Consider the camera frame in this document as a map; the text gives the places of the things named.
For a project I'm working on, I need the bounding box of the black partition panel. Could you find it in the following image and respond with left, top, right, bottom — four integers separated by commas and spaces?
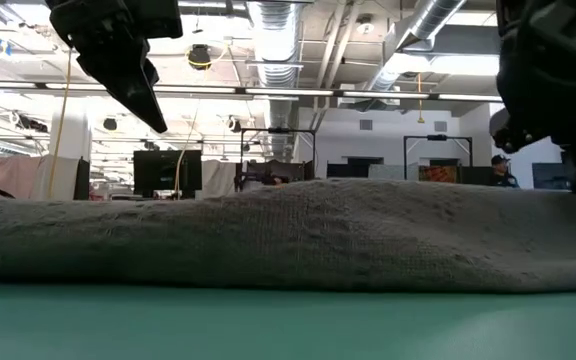
457, 166, 494, 187

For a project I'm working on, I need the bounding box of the orange patterned picture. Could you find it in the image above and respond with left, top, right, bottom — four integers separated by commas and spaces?
418, 165, 459, 185

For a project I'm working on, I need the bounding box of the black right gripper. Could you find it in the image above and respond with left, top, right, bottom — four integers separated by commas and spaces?
490, 0, 576, 204

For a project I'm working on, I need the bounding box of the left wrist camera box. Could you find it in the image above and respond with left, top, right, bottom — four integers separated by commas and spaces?
140, 0, 184, 40

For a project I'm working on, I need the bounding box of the thick yellow hanging cable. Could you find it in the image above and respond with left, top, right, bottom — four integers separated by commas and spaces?
46, 48, 73, 200

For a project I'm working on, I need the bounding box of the ribbed silver ventilation duct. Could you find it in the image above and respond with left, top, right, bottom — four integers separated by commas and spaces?
246, 0, 303, 160
362, 0, 469, 101

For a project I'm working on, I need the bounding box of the small monitor on stand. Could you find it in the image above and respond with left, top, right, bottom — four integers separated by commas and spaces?
531, 162, 573, 191

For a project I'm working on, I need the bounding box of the large black monitor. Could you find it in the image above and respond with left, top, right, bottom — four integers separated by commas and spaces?
132, 149, 203, 200

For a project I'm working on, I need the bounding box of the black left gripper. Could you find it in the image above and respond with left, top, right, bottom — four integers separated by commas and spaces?
45, 0, 170, 134

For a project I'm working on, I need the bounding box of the short yellow hanging cord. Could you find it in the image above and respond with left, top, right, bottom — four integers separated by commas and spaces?
416, 72, 426, 125

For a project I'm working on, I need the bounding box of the grey woven towel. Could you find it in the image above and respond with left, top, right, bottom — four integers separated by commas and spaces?
0, 178, 576, 295

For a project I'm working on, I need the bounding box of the black ceiling cable reel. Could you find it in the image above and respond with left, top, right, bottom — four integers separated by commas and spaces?
186, 43, 213, 71

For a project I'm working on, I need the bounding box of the pale fabric curtain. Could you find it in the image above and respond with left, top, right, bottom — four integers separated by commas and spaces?
0, 154, 92, 202

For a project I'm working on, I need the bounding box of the long ceiling light strip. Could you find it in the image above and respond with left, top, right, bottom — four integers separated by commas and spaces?
0, 79, 504, 104

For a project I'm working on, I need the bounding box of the thin yellow hanging cable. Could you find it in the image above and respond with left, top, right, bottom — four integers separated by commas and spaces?
173, 97, 202, 197

